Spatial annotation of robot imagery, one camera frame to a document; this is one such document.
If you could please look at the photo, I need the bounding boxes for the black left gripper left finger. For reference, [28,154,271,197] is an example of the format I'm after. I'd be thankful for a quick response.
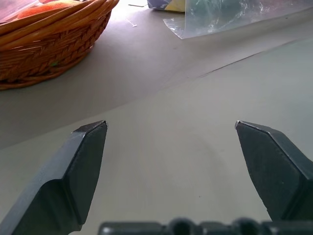
[0,120,109,235]

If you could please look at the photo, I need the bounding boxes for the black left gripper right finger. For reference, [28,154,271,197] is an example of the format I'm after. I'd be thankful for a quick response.
[234,120,313,222]

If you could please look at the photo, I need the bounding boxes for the woven wicker basket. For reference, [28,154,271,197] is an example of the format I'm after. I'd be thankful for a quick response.
[0,0,120,91]

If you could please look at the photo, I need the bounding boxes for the clear plastic bag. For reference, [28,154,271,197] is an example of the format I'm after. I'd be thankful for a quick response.
[163,0,313,40]

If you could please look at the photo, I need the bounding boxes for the orange fruit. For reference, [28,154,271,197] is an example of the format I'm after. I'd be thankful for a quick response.
[17,0,81,19]

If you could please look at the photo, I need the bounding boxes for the pink cloth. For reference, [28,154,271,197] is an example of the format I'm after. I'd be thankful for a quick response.
[0,0,45,23]

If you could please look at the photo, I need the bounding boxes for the colourful patterned box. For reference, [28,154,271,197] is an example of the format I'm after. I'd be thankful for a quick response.
[146,0,186,13]

